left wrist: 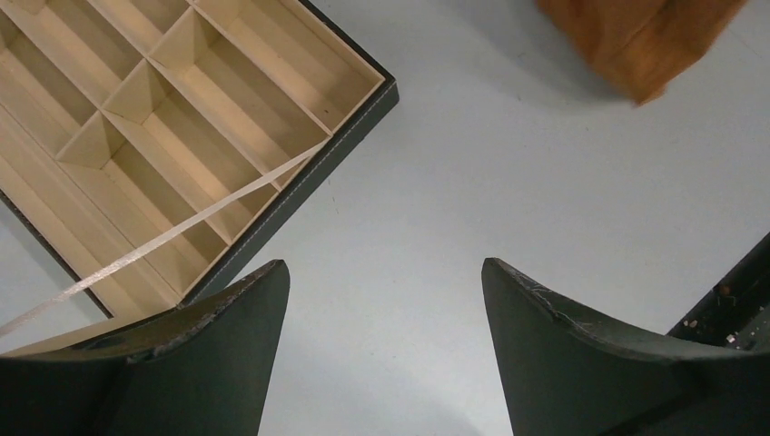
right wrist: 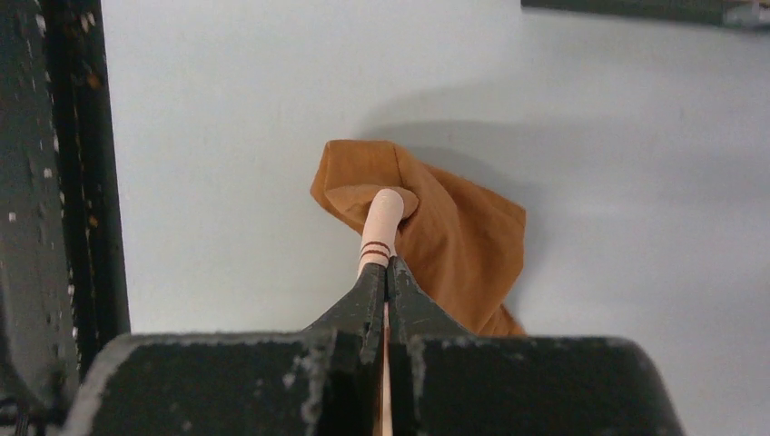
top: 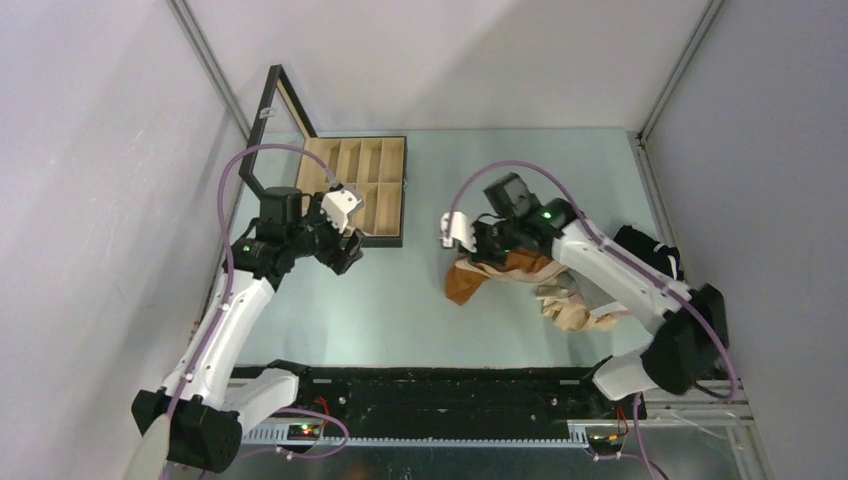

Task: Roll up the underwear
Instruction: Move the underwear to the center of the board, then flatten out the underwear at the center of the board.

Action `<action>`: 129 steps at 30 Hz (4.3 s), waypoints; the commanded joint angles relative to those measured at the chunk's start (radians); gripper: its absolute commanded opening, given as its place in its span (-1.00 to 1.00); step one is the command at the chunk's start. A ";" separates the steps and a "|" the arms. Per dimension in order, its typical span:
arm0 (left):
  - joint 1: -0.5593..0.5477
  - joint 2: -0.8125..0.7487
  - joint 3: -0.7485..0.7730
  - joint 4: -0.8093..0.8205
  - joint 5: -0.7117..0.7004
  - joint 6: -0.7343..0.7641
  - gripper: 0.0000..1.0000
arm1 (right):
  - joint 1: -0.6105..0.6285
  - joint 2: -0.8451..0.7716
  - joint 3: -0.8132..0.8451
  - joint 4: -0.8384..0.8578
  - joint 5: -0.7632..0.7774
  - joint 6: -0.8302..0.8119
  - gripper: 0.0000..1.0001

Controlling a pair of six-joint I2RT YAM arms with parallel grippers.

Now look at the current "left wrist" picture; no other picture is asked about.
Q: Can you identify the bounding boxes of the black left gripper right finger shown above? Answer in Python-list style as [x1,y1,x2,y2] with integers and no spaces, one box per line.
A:
[481,258,769,435]

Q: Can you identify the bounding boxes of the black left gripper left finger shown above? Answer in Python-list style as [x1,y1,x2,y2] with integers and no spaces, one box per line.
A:
[1,260,291,435]

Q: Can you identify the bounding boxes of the orange-brown underwear with cream waistband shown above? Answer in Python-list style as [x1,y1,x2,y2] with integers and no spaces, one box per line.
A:
[537,0,745,105]

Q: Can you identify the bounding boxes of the black divided storage box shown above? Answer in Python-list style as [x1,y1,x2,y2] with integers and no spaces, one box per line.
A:
[1,1,399,319]

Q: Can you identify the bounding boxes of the cream lid ribbon strap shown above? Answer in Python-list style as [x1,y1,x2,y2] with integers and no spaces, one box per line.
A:
[0,141,329,337]

